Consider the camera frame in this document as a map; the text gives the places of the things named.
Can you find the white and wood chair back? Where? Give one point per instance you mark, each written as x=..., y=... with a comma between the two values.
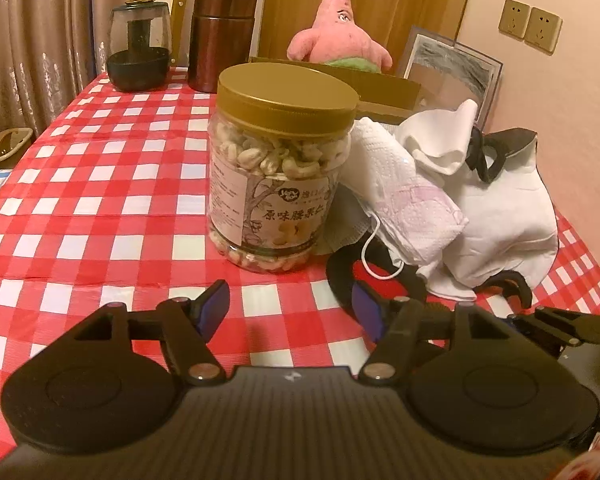
x=179, y=25

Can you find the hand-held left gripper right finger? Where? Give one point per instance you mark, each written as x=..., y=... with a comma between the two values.
x=367, y=310

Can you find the wicker basket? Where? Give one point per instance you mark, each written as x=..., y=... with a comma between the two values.
x=2, y=147

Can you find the beige patterned curtain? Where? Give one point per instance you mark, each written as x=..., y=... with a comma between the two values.
x=30, y=35

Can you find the clear picture frame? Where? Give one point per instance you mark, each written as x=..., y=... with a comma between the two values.
x=450, y=75

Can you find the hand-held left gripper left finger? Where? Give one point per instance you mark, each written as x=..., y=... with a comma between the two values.
x=215, y=306

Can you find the brown cylindrical canister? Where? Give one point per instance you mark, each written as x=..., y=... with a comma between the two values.
x=222, y=40

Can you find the person's dark clothing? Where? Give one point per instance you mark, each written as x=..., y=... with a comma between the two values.
x=595, y=380

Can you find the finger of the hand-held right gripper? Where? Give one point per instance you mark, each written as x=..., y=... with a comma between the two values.
x=575, y=322

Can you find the brown cardboard box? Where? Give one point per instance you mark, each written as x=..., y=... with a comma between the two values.
x=380, y=91

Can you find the beige wall socket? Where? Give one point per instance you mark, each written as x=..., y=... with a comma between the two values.
x=513, y=17
x=543, y=30

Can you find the glass jar with dark base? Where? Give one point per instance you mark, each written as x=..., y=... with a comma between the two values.
x=139, y=60

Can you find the white paper towel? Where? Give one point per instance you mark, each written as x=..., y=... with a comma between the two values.
x=405, y=200

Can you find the nut jar with gold lid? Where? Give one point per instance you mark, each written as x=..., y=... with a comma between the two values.
x=275, y=160

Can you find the red white checkered tablecloth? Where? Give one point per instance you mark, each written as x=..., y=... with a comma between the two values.
x=105, y=185

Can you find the pink starfish plush toy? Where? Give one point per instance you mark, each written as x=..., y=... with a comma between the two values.
x=337, y=35

